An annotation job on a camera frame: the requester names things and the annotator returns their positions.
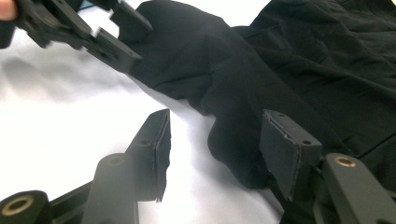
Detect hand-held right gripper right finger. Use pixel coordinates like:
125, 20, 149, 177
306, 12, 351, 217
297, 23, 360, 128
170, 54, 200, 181
259, 108, 323, 203

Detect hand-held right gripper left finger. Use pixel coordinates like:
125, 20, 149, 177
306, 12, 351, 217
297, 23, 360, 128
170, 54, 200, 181
125, 108, 172, 203

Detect black pants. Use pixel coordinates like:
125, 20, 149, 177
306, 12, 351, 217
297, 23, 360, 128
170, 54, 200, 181
118, 0, 396, 224

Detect white table sheet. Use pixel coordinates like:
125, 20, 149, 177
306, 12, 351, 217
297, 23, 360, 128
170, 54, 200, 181
0, 0, 285, 224

